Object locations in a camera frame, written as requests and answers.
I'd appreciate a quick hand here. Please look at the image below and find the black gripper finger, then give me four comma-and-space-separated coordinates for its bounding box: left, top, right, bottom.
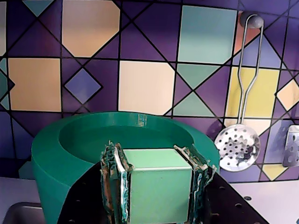
173, 143, 269, 224
56, 139, 134, 224

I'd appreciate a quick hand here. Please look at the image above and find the green lid with cube handle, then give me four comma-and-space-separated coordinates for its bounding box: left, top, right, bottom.
30, 111, 221, 223

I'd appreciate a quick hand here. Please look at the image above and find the metal perforated skimmer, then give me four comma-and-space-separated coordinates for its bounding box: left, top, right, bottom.
214, 14, 265, 173

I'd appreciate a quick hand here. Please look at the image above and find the green 3D printed container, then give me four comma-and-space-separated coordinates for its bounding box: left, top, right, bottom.
32, 162, 103, 224

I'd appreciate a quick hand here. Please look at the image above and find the metal slotted spatula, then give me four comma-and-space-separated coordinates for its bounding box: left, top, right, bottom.
282, 124, 299, 168

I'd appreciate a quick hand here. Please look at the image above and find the grey toy sink basin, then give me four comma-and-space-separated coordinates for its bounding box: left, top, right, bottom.
0, 201, 45, 224

